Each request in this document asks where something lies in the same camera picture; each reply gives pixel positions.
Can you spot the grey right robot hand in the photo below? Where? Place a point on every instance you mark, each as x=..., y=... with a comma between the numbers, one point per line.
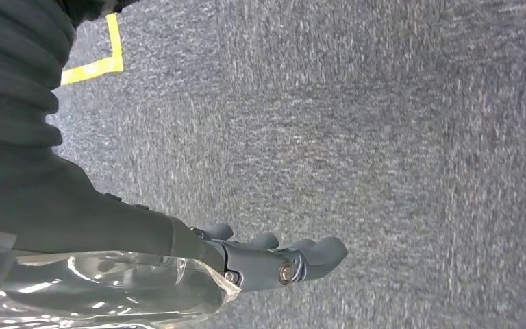
x=86, y=227

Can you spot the crumpled yellow floor tape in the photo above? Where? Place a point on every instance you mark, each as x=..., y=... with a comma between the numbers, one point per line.
x=115, y=50

